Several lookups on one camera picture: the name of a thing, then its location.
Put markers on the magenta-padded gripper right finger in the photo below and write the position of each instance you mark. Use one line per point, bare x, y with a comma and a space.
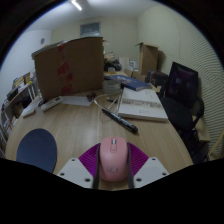
150, 170

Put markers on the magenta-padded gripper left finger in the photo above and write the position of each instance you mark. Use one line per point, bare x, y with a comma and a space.
76, 170

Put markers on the pink computer mouse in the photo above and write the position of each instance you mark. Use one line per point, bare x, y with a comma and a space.
113, 158

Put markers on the round dark blue mouse pad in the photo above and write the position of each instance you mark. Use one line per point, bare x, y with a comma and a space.
36, 150

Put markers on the black marker pen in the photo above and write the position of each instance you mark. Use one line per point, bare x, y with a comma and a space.
120, 119

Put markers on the black office chair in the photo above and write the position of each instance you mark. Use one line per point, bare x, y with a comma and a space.
180, 116

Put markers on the thick white book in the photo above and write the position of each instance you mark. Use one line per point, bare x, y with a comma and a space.
141, 104

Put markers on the white paper sheet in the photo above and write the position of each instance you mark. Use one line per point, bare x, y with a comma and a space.
77, 100

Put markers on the white remote control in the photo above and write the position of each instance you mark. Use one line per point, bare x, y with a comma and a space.
51, 103

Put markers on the small dark clip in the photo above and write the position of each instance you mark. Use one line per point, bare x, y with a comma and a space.
91, 96

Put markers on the flat white device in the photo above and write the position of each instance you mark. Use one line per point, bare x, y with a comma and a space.
30, 109

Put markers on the blue book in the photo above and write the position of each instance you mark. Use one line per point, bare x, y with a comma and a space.
131, 83

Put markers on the white round container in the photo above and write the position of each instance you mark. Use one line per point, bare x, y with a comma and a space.
111, 86

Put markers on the black monitor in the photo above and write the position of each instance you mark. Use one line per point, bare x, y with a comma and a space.
182, 83

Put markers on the cluttered shelf unit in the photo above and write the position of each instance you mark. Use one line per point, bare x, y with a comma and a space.
13, 100

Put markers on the large brown cardboard box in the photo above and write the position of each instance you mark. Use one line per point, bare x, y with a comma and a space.
70, 66

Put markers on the tall open cardboard box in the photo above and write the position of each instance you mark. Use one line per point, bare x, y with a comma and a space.
148, 60

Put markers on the ceiling tube light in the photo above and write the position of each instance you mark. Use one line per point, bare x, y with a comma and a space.
76, 5

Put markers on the round wall clock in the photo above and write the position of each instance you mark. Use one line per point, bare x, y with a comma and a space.
42, 40

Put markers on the small wall window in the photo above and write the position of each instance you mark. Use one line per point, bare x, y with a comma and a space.
90, 29

